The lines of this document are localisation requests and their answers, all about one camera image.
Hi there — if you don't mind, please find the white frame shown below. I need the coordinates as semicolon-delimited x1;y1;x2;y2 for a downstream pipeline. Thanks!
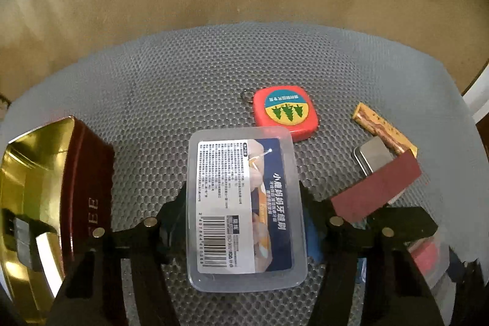
460;60;489;120

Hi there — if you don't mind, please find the small silver metal tin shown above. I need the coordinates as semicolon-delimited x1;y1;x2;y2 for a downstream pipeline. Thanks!
351;137;395;174

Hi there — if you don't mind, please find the dark red rectangular box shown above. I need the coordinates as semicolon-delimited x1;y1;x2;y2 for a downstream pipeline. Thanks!
330;149;423;224

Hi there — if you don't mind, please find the red tape measure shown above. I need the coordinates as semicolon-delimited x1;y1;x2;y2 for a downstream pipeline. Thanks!
241;86;319;142

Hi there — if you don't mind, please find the clear plastic box with label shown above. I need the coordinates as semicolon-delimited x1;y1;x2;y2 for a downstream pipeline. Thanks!
186;126;307;292

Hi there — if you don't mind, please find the red tin with gold inside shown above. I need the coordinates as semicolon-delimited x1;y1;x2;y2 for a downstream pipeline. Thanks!
0;115;115;326

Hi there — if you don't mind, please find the grey mesh seat mat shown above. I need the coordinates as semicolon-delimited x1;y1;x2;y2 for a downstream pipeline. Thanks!
0;22;483;326

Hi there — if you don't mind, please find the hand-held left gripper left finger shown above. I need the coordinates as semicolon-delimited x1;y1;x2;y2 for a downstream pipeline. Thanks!
46;185;189;326

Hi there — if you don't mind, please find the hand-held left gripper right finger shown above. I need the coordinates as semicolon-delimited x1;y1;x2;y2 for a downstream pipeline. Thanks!
298;183;446;326

